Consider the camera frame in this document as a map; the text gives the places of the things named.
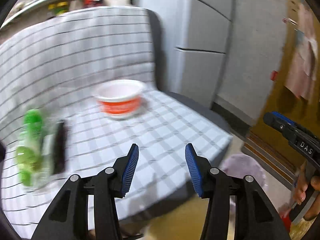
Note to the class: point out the orange white instant noodle cup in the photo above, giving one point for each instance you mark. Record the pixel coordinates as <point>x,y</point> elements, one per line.
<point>120,99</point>

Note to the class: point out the grey office chair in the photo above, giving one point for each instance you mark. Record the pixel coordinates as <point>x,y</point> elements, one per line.
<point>165,123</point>

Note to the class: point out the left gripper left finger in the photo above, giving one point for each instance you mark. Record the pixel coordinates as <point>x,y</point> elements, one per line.
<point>67,215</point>

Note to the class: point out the clear plastic packaging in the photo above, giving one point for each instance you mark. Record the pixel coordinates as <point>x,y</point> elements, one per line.
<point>53,155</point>

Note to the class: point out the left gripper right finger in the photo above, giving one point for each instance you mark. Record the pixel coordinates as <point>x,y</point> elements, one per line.
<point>255,215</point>

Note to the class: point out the green tea bottle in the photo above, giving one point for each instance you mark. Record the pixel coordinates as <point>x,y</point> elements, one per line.
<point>29,146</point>

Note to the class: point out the white checkered cloth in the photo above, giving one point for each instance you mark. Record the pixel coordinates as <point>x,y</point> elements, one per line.
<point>55,66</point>

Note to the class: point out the pink lined trash bin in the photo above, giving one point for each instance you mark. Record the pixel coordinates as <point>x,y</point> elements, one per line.
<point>239,165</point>

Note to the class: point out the grey refrigerator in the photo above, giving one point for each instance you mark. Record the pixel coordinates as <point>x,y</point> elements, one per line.
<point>221,52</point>

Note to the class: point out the pink hanging apron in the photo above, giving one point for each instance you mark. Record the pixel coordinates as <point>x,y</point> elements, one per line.
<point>302,73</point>

